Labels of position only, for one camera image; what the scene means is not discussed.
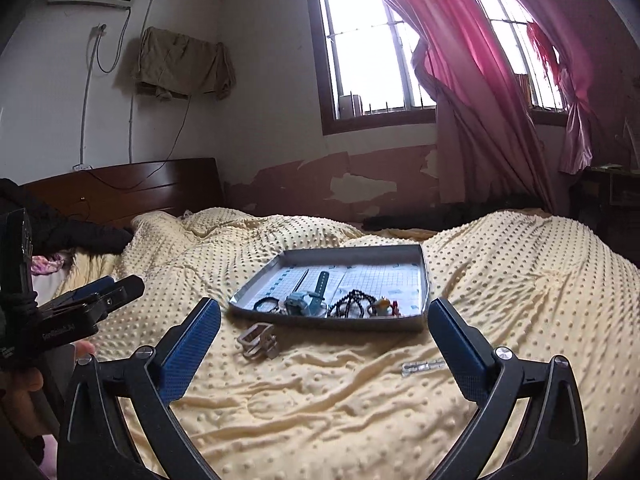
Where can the dark wooden headboard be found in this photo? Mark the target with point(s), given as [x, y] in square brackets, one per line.
[114, 195]

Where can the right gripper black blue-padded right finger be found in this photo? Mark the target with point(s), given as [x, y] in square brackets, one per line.
[551, 442]

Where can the olive cloth on wall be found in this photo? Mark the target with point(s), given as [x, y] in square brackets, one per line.
[182, 65]

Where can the pink red curtain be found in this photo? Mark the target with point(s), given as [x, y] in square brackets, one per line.
[487, 144]

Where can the person's left hand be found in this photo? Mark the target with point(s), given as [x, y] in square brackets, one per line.
[28, 399]

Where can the window with bars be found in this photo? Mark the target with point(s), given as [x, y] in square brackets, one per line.
[362, 54]

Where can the pink cloth by pillow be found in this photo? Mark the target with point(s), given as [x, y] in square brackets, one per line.
[46, 265]

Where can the grey shallow tray box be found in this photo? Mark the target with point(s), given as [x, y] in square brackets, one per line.
[374, 289]

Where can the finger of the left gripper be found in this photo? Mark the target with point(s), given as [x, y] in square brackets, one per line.
[97, 287]
[121, 293]

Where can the silver rhinestone hair clip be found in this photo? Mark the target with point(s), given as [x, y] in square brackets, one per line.
[411, 368]

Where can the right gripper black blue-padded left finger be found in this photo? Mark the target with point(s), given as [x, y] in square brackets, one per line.
[95, 442]

